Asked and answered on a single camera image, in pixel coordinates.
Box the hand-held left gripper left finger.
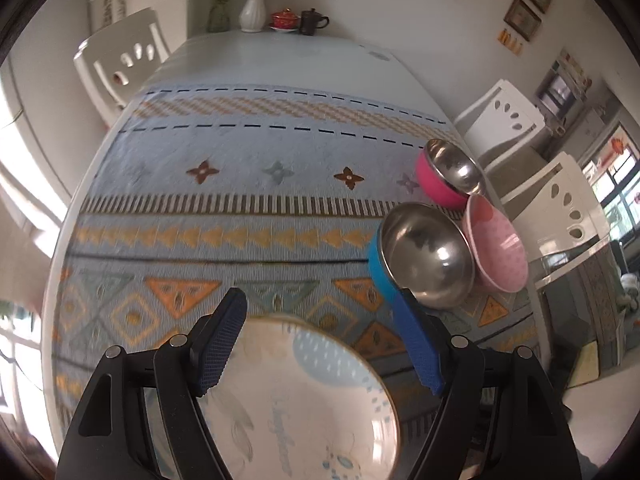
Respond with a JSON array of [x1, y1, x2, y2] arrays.
[[55, 287, 248, 480]]

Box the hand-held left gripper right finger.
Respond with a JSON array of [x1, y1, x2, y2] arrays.
[[390, 287, 583, 480]]

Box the blue leaf print plate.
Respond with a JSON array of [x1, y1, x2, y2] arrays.
[[197, 312, 403, 480]]

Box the steel bowl with blue outside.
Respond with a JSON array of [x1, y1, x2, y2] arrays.
[[367, 202, 476, 310]]

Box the pink ceramic bowl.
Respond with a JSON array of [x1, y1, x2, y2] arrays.
[[461, 194, 528, 295]]

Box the blue patterned table mat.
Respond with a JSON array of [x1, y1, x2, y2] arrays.
[[50, 85, 541, 461]]

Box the steel bowl with pink outside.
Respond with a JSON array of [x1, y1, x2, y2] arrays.
[[415, 139, 483, 211]]

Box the white wooden chair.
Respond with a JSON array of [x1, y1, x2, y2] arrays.
[[74, 7, 171, 128], [452, 79, 546, 173], [500, 152, 612, 281]]

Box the glass vase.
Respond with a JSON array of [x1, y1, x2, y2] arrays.
[[207, 0, 232, 33]]

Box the red lidded teacup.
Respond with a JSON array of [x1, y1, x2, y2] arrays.
[[270, 8, 299, 32]]

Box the white ribbed vase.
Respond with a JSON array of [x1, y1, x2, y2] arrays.
[[239, 0, 268, 33]]

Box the dark brown mug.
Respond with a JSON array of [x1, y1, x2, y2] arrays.
[[299, 8, 330, 36]]

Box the cluttered wall shelf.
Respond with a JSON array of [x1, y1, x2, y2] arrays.
[[535, 47, 593, 133]]

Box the orange wall stickers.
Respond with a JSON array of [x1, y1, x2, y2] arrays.
[[498, 30, 523, 55]]

